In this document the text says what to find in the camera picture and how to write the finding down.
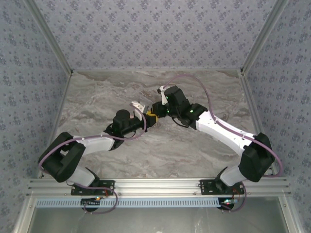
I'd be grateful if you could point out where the left black controller board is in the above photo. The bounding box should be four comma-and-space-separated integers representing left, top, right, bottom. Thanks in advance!
81, 198, 102, 209

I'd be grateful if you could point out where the black controller board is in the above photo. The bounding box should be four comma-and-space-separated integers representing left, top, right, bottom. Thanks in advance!
81, 198, 102, 209
217, 198, 238, 211

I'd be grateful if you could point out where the grey metal panel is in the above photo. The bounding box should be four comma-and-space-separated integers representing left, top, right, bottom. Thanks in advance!
14, 196, 301, 233

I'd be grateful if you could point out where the right black controller board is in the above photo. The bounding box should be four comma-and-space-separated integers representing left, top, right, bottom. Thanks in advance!
217, 198, 238, 211

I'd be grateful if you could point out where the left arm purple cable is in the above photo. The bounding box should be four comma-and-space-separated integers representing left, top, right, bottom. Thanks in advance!
38, 103, 148, 215

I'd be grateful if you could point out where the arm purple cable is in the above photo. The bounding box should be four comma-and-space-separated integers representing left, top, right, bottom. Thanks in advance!
163, 74, 282, 213
38, 103, 148, 215

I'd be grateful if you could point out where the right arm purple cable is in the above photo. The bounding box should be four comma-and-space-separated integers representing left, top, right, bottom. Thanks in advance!
163, 74, 282, 213

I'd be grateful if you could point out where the left aluminium side rail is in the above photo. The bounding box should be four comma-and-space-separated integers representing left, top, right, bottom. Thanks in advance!
38, 71, 73, 180

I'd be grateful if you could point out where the aluminium side rail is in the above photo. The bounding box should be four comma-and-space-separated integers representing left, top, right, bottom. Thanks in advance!
239, 70, 279, 178
38, 71, 73, 180

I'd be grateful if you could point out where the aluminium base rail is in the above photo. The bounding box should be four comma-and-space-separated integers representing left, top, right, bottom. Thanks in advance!
26, 178, 292, 197

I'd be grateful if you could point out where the right aluminium side rail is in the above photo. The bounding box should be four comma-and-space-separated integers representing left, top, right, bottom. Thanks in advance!
239, 70, 279, 178

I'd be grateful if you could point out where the grey slotted cable duct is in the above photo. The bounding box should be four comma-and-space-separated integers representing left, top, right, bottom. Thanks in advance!
35, 197, 223, 208

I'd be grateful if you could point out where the right aluminium frame post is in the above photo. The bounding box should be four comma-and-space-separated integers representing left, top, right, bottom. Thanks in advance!
240, 0, 291, 75

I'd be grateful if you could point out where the aluminium frame post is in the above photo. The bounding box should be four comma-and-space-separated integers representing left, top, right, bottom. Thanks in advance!
23, 0, 74, 76
240, 0, 291, 75

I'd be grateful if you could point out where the left aluminium frame post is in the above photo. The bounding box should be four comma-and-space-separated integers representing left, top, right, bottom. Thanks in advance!
23, 0, 74, 76

